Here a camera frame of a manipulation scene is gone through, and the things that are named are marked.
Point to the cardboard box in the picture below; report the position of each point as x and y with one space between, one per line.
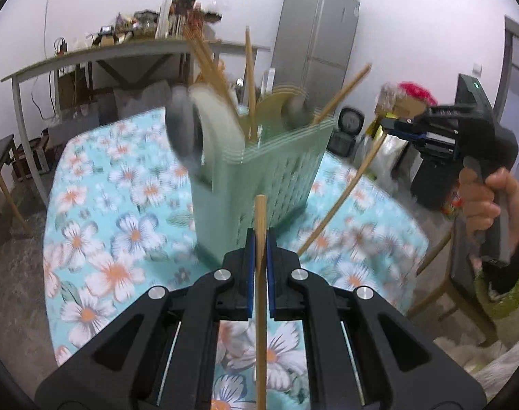
407 104

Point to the silver refrigerator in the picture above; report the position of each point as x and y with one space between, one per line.
315 42

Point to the person's right hand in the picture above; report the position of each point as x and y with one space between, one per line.
477 205

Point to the floral turquoise blanket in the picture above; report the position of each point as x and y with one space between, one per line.
114 222

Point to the wooden chair black seat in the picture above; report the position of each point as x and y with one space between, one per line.
1 153
460 264

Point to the white foam board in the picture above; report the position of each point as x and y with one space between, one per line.
269 83

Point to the grey door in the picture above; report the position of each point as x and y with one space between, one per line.
516 64

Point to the yellow rice bag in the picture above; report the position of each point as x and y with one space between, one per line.
377 153

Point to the single bamboo chopstick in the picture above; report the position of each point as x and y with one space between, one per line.
261 222
349 192

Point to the black trash bin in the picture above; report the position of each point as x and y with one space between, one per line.
434 179

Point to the black rice cooker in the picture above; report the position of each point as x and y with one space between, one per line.
349 130

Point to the red package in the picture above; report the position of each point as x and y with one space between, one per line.
456 200

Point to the grey metal-legged table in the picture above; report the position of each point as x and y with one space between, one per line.
114 49

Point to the clear plastic bag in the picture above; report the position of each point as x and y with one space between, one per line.
387 96

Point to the black charger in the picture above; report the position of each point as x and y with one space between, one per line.
60 47

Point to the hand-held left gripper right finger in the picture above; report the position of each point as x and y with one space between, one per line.
271 273

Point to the grey metal spoon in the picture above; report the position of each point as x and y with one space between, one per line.
182 124

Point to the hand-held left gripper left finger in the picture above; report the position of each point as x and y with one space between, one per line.
251 273

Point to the white wall outlet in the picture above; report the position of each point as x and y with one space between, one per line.
477 69

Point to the green perforated utensil holder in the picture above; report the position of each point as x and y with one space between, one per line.
259 179

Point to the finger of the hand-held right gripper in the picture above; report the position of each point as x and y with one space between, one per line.
402 123
422 143

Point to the cream fluffy cloth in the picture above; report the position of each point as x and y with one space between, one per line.
477 358

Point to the bunch of wooden chopsticks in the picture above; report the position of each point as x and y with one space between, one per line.
208 68

